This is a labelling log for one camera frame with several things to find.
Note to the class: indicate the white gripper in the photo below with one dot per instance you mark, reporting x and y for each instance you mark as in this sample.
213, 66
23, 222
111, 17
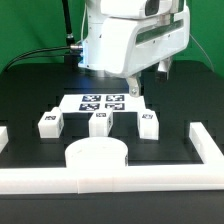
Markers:
129, 46

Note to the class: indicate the white round stool seat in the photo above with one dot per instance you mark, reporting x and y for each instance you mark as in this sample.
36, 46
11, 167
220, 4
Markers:
97, 152

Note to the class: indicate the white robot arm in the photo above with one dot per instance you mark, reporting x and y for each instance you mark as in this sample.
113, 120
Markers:
99, 10

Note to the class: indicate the black vertical pole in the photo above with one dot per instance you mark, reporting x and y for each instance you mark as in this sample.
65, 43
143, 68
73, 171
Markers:
68, 59

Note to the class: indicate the white marker sheet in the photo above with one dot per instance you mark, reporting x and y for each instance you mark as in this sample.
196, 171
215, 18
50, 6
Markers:
84, 103

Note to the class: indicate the white U-shaped fence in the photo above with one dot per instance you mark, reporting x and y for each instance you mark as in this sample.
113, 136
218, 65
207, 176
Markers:
208, 175

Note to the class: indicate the white block left edge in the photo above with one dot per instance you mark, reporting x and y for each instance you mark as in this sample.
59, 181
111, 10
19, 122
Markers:
3, 137

